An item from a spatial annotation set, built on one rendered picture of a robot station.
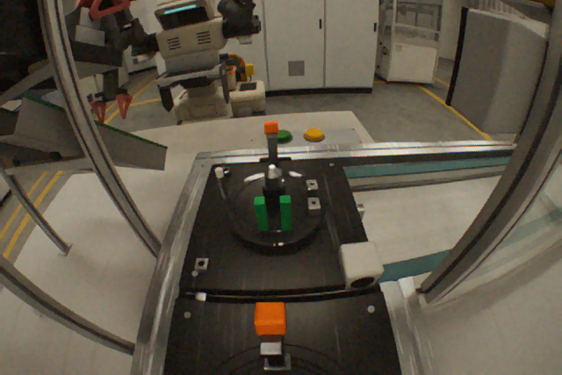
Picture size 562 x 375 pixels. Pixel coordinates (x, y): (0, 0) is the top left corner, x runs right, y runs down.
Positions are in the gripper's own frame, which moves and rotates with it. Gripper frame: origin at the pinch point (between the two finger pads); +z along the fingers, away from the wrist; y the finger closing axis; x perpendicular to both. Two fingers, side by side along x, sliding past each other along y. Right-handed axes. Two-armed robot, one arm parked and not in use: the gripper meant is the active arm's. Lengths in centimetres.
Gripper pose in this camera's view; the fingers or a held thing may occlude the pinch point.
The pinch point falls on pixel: (83, 18)
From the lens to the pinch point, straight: 41.6
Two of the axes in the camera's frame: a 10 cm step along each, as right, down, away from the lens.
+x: 0.3, 4.2, 9.1
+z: -0.1, 9.1, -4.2
